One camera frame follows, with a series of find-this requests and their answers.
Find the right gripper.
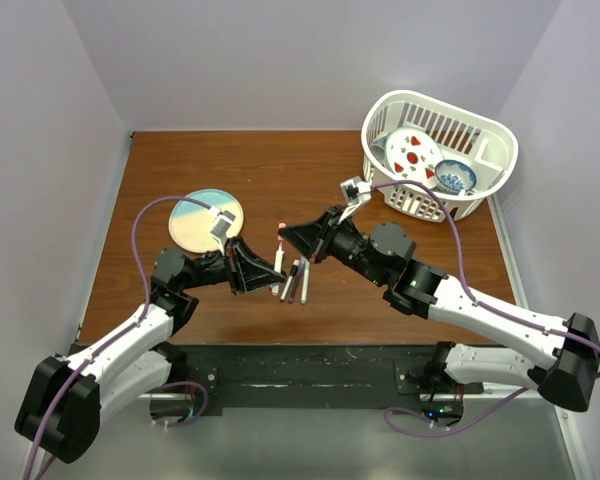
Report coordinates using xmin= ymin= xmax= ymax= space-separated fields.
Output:
xmin=279 ymin=205 xmax=386 ymax=286

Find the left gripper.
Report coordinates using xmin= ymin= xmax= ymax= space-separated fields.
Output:
xmin=181 ymin=236 xmax=285 ymax=296

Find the purple pen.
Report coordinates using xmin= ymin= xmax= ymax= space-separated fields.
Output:
xmin=288 ymin=257 xmax=307 ymax=304

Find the white marker with green end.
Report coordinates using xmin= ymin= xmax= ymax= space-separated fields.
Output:
xmin=301 ymin=259 xmax=311 ymax=305

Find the white pen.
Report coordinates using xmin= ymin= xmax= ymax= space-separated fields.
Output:
xmin=274 ymin=244 xmax=284 ymax=273

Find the small black-tipped white marker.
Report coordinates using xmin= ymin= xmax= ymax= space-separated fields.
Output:
xmin=279 ymin=275 xmax=294 ymax=302

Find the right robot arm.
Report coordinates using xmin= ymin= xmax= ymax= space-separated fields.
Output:
xmin=278 ymin=205 xmax=600 ymax=412

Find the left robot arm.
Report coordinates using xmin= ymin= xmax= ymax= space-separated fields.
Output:
xmin=14 ymin=236 xmax=286 ymax=463

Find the round pastel plate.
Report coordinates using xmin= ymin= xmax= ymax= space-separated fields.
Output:
xmin=168 ymin=189 xmax=245 ymax=254

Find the strawberry pattern plate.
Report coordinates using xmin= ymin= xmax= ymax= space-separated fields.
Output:
xmin=384 ymin=127 xmax=443 ymax=188

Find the blue and white bowl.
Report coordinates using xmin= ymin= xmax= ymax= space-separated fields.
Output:
xmin=434 ymin=159 xmax=477 ymax=195

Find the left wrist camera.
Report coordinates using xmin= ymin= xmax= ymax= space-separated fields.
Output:
xmin=209 ymin=207 xmax=235 ymax=254

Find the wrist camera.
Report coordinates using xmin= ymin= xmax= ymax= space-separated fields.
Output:
xmin=339 ymin=176 xmax=372 ymax=223
xmin=209 ymin=207 xmax=235 ymax=254

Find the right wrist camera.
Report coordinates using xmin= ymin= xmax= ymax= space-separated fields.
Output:
xmin=339 ymin=176 xmax=372 ymax=223

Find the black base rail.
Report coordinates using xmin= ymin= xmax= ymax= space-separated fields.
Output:
xmin=149 ymin=344 xmax=465 ymax=425

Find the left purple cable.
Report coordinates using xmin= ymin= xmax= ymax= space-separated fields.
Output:
xmin=19 ymin=195 xmax=221 ymax=480

